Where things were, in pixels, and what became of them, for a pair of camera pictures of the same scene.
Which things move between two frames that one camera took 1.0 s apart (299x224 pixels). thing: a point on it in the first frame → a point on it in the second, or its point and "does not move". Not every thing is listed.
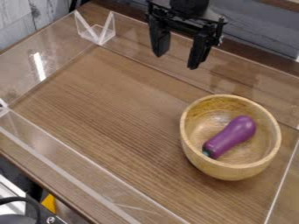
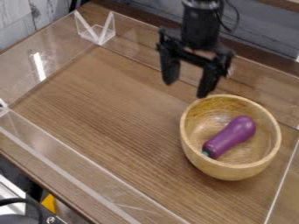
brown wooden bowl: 206,117 does not move
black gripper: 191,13 → 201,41
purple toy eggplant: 238,133 does not move
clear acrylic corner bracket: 98,34 does not move
